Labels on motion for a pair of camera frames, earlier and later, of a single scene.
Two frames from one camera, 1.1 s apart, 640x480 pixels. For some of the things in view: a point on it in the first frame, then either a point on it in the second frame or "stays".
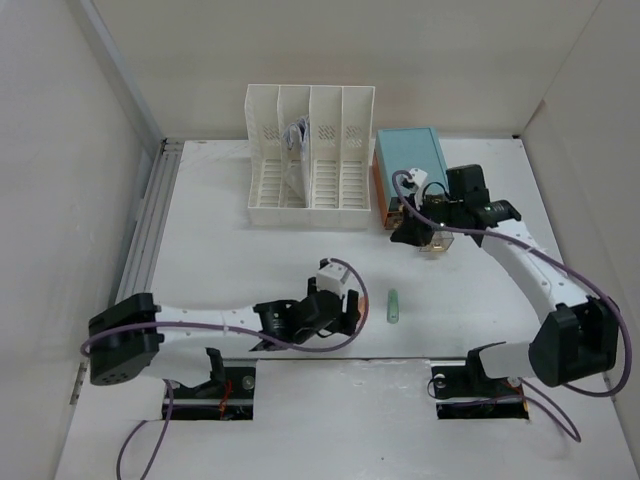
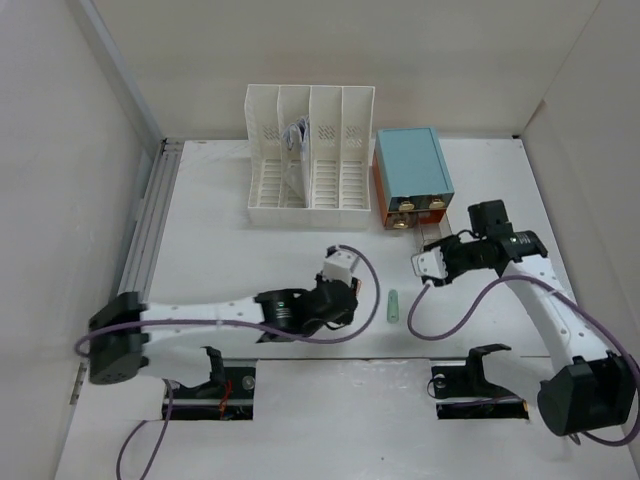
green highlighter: (393, 309) stays
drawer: (394, 220) stays
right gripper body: (446, 213) -> (459, 257)
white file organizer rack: (340, 123) stays
